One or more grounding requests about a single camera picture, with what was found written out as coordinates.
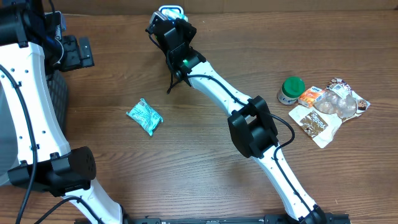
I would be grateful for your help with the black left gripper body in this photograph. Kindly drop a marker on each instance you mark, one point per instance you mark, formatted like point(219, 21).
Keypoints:
point(71, 55)

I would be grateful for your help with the grey plastic basket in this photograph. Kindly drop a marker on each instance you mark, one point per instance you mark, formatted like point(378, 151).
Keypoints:
point(58, 91)

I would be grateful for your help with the mint green wipes pack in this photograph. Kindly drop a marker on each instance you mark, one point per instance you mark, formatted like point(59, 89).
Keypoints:
point(145, 116)

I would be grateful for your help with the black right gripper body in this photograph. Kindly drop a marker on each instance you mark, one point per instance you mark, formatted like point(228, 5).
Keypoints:
point(186, 33)

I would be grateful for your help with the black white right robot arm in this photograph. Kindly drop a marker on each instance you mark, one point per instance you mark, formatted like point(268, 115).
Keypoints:
point(251, 124)

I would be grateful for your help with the green lid jar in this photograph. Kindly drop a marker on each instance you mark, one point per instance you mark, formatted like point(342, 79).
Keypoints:
point(291, 90)

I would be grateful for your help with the orange tissue pack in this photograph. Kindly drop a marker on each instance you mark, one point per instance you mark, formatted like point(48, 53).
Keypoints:
point(311, 96)

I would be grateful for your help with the teal tissue pack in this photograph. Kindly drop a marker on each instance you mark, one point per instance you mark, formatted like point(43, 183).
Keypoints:
point(173, 15)

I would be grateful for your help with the white barcode scanner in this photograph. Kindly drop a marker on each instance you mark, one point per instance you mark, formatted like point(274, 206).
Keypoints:
point(174, 8)

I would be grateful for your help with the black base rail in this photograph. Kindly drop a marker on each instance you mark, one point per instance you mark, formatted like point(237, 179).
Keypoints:
point(267, 219)

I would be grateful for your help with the brown snack bag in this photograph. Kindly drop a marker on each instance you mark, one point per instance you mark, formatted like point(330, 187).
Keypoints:
point(339, 104)

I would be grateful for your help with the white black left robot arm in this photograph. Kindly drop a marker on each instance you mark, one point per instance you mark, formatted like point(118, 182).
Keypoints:
point(34, 48)

